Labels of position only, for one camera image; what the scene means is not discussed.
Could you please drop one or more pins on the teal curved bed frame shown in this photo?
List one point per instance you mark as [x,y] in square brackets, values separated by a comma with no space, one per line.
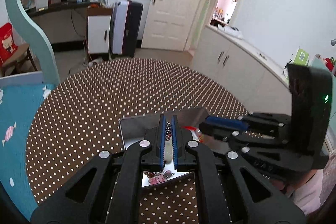
[31,33]

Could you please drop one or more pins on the red cat cushion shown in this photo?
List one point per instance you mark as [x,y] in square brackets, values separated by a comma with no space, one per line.
[7,44]

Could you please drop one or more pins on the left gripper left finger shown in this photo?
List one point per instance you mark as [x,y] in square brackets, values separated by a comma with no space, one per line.
[107,188]

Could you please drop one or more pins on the person's right hand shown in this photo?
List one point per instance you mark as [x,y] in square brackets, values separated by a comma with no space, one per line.
[291,185]

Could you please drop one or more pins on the brown polka dot tablecloth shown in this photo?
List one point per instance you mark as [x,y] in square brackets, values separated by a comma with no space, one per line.
[80,118]

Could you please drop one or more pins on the white and black suitcase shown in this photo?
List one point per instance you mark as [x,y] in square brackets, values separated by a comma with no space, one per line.
[124,28]

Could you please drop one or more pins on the white low cupboard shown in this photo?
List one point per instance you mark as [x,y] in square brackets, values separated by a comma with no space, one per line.
[254,79]

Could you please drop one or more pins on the white small cabinet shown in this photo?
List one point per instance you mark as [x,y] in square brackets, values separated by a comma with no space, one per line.
[98,29]

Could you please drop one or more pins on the silver metal tin box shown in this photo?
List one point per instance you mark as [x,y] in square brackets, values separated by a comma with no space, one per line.
[133,129]

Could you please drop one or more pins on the wooden chair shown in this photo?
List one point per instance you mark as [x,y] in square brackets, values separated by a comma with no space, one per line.
[19,57]

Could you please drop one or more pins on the pale jade pendant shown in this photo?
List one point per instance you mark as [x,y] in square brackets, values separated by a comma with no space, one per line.
[168,152]

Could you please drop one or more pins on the dark curved desk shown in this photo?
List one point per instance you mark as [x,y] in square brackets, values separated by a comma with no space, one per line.
[64,25]

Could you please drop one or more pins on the blue candy pattern rug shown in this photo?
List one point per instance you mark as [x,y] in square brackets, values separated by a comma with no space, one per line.
[18,107]

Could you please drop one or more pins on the white door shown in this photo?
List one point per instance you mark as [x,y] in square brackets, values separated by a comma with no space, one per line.
[168,24]

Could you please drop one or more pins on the green paper bag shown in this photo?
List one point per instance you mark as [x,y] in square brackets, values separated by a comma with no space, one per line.
[300,57]

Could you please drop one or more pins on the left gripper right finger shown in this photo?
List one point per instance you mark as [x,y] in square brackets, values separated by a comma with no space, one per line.
[228,188]

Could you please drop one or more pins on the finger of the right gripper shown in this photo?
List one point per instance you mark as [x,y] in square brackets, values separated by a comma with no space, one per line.
[234,124]
[221,133]

